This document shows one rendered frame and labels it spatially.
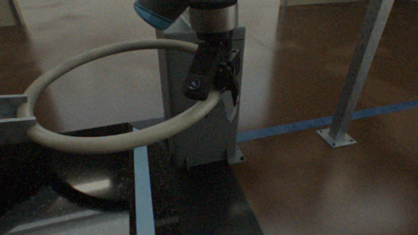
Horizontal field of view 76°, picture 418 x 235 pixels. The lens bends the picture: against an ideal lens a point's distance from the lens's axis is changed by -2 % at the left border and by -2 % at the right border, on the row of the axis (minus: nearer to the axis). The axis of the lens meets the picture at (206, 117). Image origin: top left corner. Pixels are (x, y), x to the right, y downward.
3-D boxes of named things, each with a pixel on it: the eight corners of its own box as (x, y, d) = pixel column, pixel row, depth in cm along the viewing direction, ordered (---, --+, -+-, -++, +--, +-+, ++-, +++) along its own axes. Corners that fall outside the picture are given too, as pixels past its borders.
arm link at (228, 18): (228, 10, 44) (176, 9, 48) (229, 39, 47) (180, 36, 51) (243, -3, 51) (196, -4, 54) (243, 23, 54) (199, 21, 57)
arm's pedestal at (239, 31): (158, 130, 203) (143, 12, 155) (221, 119, 214) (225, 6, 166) (170, 177, 163) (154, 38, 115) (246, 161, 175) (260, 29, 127)
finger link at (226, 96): (247, 110, 65) (238, 76, 60) (240, 125, 60) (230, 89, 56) (235, 110, 66) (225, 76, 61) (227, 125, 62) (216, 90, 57)
